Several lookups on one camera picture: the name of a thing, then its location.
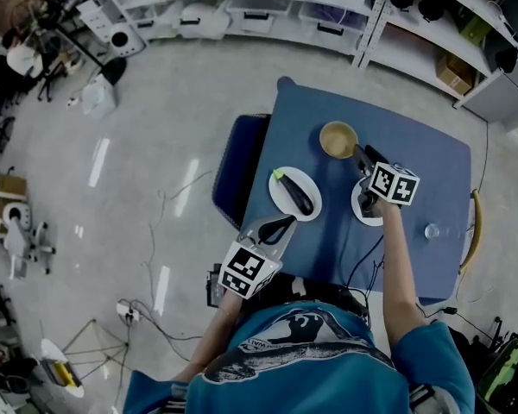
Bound brown cardboard box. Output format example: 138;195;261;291
435;53;474;97

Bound blue padded chair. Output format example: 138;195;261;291
211;113;274;229

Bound thin metal tripod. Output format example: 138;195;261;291
61;316;131;380

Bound olive green box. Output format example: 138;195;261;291
457;9;491;43

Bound green camouflage container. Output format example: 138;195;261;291
477;333;518;414

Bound person's teal printed T-shirt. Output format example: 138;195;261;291
123;302;476;414

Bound person's black trousers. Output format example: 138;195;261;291
284;275;369;319

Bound person's right forearm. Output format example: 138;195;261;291
379;203;426;347

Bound white appliance with round hole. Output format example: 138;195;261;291
110;22;148;60

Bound black device box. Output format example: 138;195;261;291
205;263;226;308

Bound white and yellow board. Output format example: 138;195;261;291
40;338;85;398

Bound purple eggplant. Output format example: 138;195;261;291
272;168;315;216

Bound person's left forearm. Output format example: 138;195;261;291
172;293;243;384

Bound white power strip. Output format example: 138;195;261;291
116;300;142;324

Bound clear storage bin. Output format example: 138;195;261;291
228;0;293;35
300;2;369;45

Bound tan bowl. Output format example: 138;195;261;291
319;121;360;160

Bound white round plate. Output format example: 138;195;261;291
268;166;322;223
351;177;388;228

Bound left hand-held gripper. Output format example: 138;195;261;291
218;215;298;299

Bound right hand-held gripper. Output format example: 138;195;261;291
352;144;421;220

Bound blue covered table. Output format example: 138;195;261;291
239;75;472;306

